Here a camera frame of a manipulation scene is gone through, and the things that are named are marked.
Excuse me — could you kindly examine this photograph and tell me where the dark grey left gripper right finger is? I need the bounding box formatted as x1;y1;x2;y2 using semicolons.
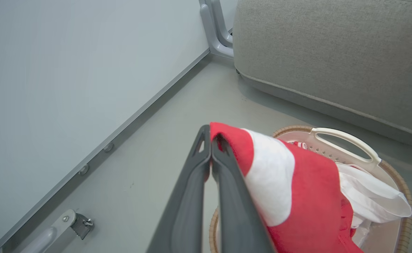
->
211;135;276;253

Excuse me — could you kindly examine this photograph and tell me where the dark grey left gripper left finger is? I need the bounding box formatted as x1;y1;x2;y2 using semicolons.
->
146;124;212;253

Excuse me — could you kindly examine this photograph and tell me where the red and white garment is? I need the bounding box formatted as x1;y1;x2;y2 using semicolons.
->
209;122;364;253

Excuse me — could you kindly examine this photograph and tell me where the cream laundry basket with woven rim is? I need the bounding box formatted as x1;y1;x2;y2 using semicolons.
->
209;125;412;253

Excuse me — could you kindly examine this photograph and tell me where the black caster wheel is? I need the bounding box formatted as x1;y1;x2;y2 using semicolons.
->
71;213;94;240

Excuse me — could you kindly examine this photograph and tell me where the grey partition foot with caster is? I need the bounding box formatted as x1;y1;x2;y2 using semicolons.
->
19;209;94;253

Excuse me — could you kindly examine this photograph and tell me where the grey fabric sofa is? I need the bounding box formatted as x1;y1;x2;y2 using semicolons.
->
233;0;412;144

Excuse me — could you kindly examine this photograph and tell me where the grey partition base rail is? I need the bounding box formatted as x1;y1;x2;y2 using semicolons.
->
0;48;212;251

